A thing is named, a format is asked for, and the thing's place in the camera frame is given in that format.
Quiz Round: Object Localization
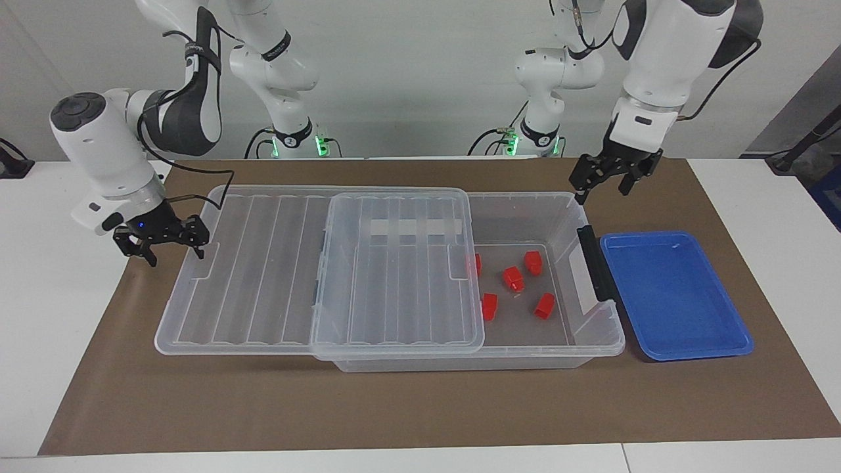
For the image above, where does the brown paper table mat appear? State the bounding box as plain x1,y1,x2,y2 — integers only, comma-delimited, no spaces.
38,158,841,456

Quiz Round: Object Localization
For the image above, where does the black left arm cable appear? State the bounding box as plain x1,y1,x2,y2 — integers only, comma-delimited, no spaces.
570,0,764,122

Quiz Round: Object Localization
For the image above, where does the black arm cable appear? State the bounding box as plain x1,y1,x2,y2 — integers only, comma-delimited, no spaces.
570,0,764,122
135,30,236,204

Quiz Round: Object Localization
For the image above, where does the clear ribbed plastic lid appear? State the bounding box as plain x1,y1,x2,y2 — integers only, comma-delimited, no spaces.
154,185,486,361

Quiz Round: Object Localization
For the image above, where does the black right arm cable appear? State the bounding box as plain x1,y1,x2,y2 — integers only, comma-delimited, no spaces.
135,30,236,204

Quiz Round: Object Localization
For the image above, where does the blue crate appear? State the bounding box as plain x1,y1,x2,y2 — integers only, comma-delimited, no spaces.
808,164,841,232

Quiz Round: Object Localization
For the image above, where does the black clamp device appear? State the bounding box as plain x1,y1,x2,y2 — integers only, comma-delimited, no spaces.
0,138,35,179

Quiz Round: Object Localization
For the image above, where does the black base cable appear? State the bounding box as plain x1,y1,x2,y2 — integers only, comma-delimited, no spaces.
468,99,530,156
246,130,277,159

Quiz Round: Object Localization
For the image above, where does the clear plastic storage box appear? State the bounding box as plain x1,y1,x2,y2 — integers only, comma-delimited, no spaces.
314,191,626,373

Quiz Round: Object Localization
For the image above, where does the blue plastic tray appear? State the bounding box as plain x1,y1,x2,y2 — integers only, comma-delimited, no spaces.
599,231,754,362

